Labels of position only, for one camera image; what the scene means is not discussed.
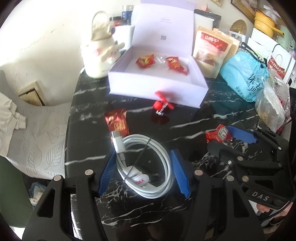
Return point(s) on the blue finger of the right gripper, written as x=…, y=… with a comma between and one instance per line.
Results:
x=242, y=135

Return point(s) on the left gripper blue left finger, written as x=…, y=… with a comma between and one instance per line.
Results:
x=107, y=173

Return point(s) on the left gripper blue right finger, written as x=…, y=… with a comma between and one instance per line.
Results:
x=180, y=172

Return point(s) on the red ketchup sachet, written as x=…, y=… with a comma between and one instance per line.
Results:
x=220, y=134

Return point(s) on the dark red brown snack packet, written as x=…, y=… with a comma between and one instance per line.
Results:
x=116, y=121

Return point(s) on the red gold candy packet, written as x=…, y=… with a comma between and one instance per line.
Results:
x=145, y=61
x=174, y=64

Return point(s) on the clear plastic clip holder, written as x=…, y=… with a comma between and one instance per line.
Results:
x=161, y=60

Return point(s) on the clear plastic bag of food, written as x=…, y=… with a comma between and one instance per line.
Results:
x=273, y=102

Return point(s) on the light blue plastic bag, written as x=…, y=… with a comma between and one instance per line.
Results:
x=245, y=75

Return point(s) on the red white paper bag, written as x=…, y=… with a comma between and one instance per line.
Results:
x=273, y=65

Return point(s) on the green chair seat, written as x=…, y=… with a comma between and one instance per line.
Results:
x=15, y=205

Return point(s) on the kraft hawthorn snack pouch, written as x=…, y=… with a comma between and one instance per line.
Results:
x=210, y=50

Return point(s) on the black white photo card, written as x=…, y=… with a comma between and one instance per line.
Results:
x=237, y=36

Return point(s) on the woven straw fan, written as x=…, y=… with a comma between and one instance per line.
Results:
x=239, y=26

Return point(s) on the yellow pot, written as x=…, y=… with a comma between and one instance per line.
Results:
x=265, y=24

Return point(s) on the lavender open gift box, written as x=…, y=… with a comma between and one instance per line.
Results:
x=162, y=28

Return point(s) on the light grey cloth garment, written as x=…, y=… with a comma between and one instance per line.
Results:
x=10, y=120

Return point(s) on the black white foil bag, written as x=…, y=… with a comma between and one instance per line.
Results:
x=206, y=20

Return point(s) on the white paper cup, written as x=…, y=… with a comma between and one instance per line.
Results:
x=124, y=34

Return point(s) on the red jar black lid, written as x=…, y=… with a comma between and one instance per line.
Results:
x=116, y=20

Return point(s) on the blue label clear jar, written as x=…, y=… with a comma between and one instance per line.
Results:
x=126, y=14

